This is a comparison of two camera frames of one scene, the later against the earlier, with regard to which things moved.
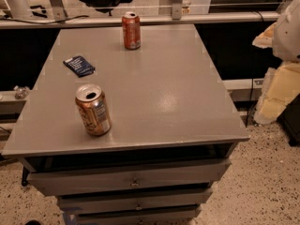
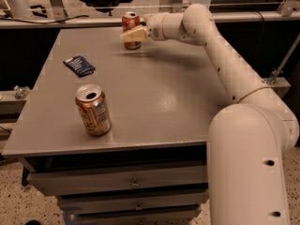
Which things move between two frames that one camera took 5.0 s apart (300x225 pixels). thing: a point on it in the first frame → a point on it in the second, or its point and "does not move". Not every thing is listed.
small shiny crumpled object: x=22 y=92 does not move
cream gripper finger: x=265 y=38 → x=137 y=34
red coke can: x=131 y=30 does not move
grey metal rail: x=145 y=20 does not move
